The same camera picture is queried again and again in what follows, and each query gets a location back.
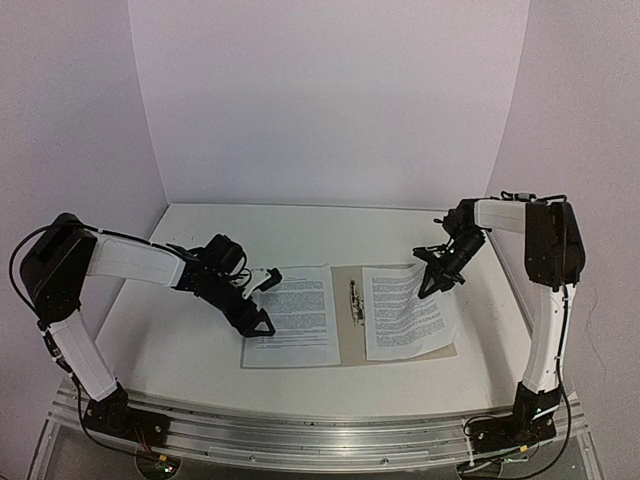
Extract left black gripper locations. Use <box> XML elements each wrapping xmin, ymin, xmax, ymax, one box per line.
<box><xmin>198</xmin><ymin>271</ymin><xmax>275</xmax><ymax>337</ymax></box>

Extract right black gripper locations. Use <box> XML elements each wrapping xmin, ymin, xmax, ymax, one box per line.
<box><xmin>420</xmin><ymin>228</ymin><xmax>486</xmax><ymax>297</ymax></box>

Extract printed paper sheet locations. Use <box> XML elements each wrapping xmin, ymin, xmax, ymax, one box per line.
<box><xmin>362</xmin><ymin>264</ymin><xmax>457</xmax><ymax>362</ymax></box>
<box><xmin>242</xmin><ymin>266</ymin><xmax>341</xmax><ymax>369</ymax></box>

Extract metal folder clip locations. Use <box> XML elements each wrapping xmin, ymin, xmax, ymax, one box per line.
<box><xmin>349</xmin><ymin>279</ymin><xmax>365</xmax><ymax>327</ymax></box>

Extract beige file folder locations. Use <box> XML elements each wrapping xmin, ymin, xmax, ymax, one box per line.
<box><xmin>239</xmin><ymin>264</ymin><xmax>459</xmax><ymax>370</ymax></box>

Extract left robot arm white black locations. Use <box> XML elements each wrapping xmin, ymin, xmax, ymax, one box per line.
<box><xmin>8</xmin><ymin>212</ymin><xmax>282</xmax><ymax>451</ymax></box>

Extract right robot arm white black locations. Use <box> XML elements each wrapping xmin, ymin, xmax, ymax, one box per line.
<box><xmin>413</xmin><ymin>192</ymin><xmax>586</xmax><ymax>454</ymax></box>

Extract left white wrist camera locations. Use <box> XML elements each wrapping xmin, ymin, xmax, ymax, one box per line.
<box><xmin>242</xmin><ymin>268</ymin><xmax>282</xmax><ymax>298</ymax></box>

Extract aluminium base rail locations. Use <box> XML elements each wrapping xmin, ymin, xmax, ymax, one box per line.
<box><xmin>49</xmin><ymin>383</ymin><xmax>588</xmax><ymax>473</ymax></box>

